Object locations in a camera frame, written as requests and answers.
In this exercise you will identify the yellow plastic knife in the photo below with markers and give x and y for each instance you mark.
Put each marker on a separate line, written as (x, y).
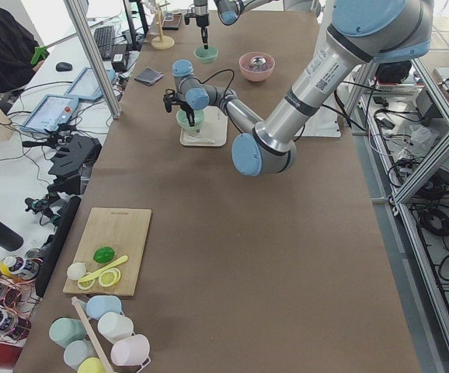
(97, 273)

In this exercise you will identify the upper lemon slice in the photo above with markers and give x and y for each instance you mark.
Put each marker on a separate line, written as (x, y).
(109, 278)

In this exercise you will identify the pink bowl with ice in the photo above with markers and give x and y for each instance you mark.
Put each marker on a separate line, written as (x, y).
(256, 76)

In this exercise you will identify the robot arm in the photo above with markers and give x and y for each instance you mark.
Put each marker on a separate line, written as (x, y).
(230, 11)
(360, 32)

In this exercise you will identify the wooden cup tree stand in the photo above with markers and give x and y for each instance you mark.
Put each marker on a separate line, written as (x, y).
(162, 41)

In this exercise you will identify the green lime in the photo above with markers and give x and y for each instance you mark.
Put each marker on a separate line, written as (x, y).
(104, 254)

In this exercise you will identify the grey folded cloth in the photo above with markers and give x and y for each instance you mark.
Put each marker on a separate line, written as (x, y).
(149, 77)

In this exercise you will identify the mint green cup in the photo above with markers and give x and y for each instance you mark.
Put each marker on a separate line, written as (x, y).
(64, 331)

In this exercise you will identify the pink cup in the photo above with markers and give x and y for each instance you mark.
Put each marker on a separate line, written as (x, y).
(131, 351)

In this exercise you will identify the blue teach pendant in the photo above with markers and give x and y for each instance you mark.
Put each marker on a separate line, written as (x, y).
(85, 87)
(51, 112)

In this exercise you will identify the person in black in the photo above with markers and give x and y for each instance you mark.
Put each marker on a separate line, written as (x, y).
(17, 48)

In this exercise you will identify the white cup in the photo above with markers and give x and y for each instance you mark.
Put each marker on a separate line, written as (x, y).
(115, 327)

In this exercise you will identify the lower lemon slice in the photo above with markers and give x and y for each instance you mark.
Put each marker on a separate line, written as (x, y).
(86, 285)

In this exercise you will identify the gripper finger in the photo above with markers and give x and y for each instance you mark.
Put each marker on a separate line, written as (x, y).
(204, 37)

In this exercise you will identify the lemon slice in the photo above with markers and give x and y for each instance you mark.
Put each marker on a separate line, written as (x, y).
(86, 285)
(109, 278)

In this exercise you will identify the light blue cup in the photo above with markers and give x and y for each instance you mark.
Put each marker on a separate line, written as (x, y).
(99, 305)

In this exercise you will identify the pale blue grey cup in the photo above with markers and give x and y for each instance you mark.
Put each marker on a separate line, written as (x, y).
(77, 352)

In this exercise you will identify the cream serving tray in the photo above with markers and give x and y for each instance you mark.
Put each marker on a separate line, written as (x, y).
(213, 130)

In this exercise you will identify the yellow cup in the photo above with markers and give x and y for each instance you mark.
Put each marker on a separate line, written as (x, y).
(91, 365)

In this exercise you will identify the white garlic bulb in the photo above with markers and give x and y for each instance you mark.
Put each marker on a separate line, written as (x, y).
(76, 271)

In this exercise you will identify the bamboo cutting board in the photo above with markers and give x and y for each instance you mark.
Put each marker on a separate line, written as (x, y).
(123, 229)

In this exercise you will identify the black computer mouse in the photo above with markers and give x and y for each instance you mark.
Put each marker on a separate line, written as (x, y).
(63, 66)

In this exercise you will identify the black keyboard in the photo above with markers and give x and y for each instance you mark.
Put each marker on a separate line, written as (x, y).
(103, 36)

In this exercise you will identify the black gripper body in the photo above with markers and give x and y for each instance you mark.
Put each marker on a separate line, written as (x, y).
(186, 108)
(200, 20)

